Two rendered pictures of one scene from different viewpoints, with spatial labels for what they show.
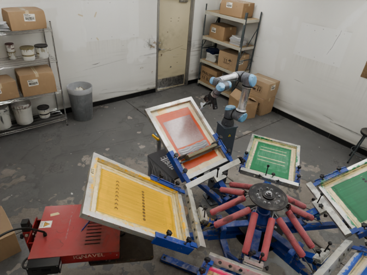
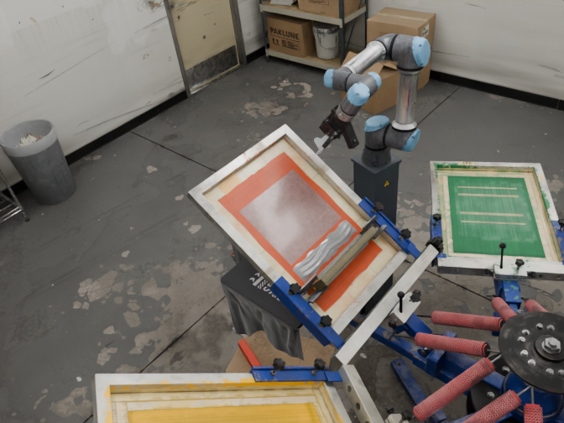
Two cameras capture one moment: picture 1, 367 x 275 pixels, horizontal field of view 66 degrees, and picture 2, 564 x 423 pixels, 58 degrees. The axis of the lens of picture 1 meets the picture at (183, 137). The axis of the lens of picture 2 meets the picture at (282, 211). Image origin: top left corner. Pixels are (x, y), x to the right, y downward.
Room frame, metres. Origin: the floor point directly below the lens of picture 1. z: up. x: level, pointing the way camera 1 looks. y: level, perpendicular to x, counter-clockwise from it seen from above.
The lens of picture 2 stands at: (0.80, 0.11, 2.73)
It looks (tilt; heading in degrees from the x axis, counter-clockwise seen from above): 40 degrees down; 357
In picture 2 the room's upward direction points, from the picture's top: 8 degrees counter-clockwise
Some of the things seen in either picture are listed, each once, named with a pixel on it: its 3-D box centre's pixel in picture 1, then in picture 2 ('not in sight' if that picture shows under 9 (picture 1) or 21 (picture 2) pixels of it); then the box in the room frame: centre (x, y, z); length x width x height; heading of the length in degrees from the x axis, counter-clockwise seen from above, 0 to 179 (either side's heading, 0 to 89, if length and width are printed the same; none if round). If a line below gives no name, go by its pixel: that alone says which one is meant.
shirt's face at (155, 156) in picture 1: (176, 159); (287, 273); (2.45, 0.05, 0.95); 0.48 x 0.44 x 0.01; 42
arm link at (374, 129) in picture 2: (230, 111); (378, 131); (2.89, -0.50, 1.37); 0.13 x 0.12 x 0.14; 47
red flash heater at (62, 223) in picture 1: (78, 231); not in sight; (1.33, 0.70, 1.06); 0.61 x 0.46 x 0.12; 102
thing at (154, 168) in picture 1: (160, 181); (264, 329); (2.31, 0.20, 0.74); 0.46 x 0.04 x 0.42; 42
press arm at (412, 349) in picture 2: (206, 189); (376, 331); (2.08, -0.28, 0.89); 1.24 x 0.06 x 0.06; 42
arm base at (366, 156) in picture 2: (228, 120); (376, 150); (2.90, -0.50, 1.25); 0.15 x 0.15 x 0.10
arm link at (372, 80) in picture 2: (224, 85); (363, 85); (2.56, -0.35, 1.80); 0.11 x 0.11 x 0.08; 47
